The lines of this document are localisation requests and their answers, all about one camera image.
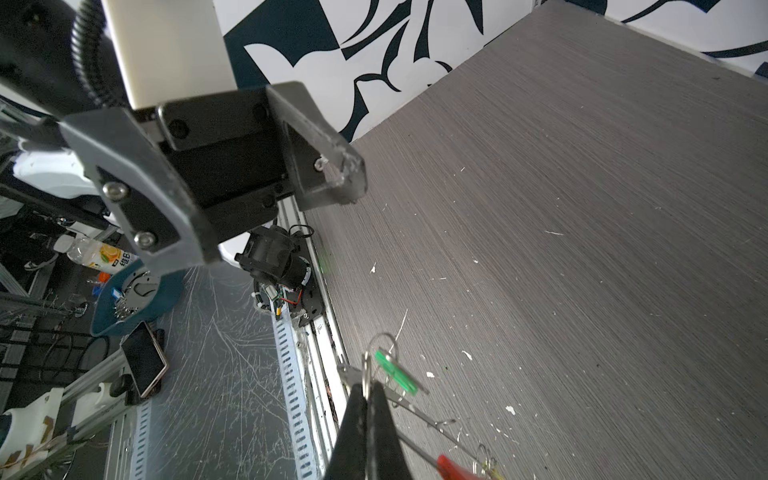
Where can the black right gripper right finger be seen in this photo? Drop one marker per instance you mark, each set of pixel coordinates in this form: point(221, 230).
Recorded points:
point(384, 455)

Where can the plastic drink bottle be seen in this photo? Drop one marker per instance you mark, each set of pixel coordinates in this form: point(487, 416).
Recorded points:
point(94, 254)

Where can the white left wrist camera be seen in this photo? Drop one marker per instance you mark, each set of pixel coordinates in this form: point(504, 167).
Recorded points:
point(168, 50)

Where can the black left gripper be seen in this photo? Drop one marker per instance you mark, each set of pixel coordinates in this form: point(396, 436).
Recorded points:
point(227, 150)

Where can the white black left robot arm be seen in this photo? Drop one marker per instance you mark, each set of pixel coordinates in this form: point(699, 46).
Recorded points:
point(62, 58)

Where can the red key cap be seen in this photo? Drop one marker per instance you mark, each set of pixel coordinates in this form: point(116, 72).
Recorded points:
point(450, 470)

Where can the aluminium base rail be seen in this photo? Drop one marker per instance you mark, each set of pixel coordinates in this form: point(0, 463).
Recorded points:
point(320, 350)

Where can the smartphone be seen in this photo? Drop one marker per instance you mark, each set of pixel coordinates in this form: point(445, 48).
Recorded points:
point(146, 361)

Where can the green key tag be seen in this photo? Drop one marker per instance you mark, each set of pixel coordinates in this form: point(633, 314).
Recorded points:
point(399, 374)

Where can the white slotted cable duct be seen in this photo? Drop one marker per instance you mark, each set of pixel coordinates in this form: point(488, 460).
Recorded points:
point(290, 367)

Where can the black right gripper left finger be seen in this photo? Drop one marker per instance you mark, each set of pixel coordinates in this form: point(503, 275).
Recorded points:
point(348, 459)

